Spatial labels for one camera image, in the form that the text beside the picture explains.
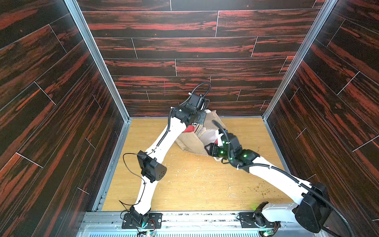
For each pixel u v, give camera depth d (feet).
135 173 1.85
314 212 1.26
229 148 1.94
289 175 1.49
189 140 2.64
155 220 2.40
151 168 1.64
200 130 3.32
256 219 2.17
